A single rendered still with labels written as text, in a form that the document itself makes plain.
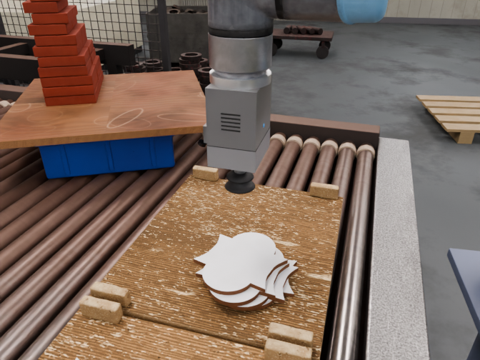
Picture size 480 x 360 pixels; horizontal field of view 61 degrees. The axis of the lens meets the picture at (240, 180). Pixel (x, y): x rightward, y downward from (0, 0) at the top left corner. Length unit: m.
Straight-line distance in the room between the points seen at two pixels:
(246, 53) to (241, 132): 0.09
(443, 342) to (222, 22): 1.70
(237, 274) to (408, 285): 0.29
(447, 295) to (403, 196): 1.25
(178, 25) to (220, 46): 5.00
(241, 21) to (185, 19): 5.00
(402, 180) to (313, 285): 0.46
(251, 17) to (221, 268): 0.36
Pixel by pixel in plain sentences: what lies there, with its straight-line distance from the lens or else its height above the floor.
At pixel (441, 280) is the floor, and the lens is 2.25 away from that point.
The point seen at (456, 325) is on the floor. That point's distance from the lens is 2.06.
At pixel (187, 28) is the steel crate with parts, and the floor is 0.53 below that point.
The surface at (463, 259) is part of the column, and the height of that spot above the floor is 0.87.
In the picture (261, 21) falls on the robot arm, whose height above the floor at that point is 1.33.
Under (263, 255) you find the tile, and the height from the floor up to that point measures 0.97.
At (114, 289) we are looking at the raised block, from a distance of 0.64.
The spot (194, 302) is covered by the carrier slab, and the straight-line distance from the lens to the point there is 0.64.
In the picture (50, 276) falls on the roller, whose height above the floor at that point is 0.91.
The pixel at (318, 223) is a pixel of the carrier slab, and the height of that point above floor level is 0.94.
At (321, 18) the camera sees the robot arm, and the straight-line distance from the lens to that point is 0.46.
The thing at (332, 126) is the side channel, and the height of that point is 0.95.
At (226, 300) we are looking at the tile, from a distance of 0.60.
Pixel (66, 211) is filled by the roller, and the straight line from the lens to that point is 0.93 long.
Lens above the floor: 1.39
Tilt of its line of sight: 30 degrees down
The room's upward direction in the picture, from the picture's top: straight up
